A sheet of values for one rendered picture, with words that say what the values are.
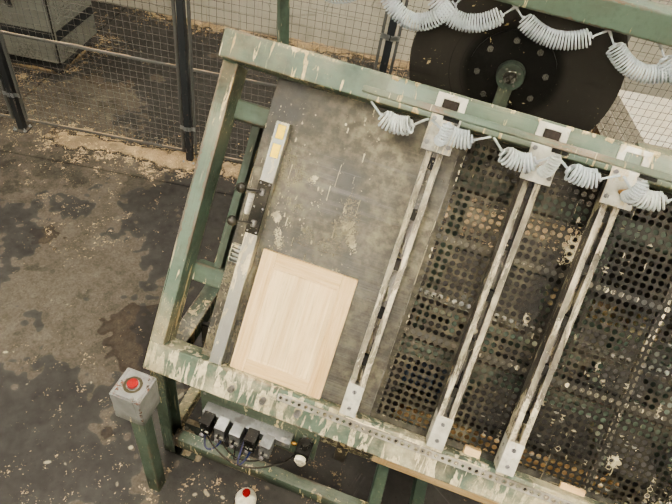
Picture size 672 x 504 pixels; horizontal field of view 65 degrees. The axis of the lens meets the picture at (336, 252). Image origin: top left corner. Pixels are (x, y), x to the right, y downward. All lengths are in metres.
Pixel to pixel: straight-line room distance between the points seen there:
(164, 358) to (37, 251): 1.94
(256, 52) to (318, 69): 0.23
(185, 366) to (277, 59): 1.19
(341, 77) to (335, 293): 0.76
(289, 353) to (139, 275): 1.81
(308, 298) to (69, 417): 1.62
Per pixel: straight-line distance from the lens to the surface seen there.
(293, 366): 2.05
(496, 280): 1.91
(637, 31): 2.15
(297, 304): 1.98
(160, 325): 2.16
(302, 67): 1.89
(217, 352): 2.10
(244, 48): 1.96
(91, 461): 3.01
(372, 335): 1.94
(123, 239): 3.90
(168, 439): 2.83
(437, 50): 2.24
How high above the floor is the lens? 2.69
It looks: 45 degrees down
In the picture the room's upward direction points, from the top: 12 degrees clockwise
